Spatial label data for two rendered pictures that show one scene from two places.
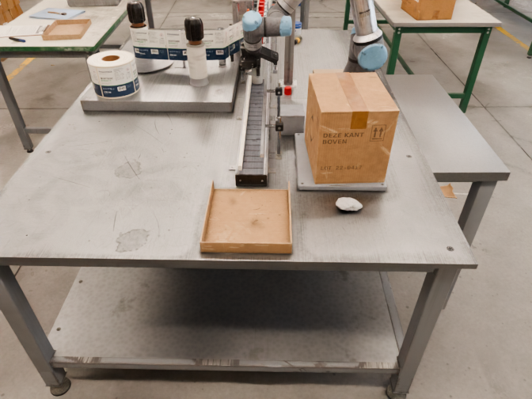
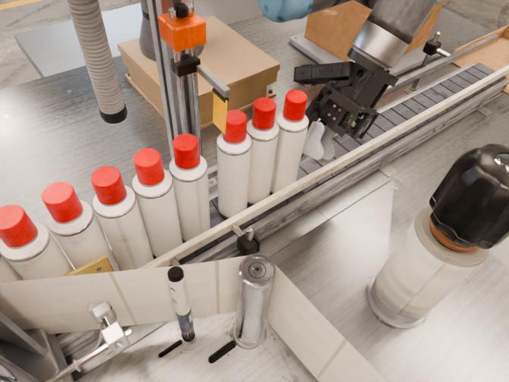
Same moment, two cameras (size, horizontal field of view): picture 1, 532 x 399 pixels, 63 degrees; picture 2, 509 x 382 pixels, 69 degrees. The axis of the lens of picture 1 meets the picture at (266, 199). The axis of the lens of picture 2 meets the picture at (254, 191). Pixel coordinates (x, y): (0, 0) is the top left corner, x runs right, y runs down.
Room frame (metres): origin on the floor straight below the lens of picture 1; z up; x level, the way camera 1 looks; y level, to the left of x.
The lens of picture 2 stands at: (2.29, 0.35, 1.41)
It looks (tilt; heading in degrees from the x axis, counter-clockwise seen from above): 50 degrees down; 228
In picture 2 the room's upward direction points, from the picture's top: 6 degrees clockwise
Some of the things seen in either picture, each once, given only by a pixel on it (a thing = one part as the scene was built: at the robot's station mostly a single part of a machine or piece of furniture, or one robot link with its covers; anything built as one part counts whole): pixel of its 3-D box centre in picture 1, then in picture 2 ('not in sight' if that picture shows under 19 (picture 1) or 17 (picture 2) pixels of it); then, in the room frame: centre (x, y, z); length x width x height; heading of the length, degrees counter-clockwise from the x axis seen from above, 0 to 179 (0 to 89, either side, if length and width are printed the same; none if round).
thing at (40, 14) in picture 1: (57, 13); not in sight; (3.37, 1.56, 0.81); 0.32 x 0.24 x 0.01; 77
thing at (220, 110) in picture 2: not in sight; (220, 111); (2.07, 0.02, 1.09); 0.03 x 0.01 x 0.06; 89
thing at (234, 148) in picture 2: not in sight; (233, 168); (2.05, 0.03, 0.98); 0.05 x 0.05 x 0.20
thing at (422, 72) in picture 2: (265, 87); (354, 104); (1.73, 0.00, 0.95); 1.07 x 0.01 x 0.01; 179
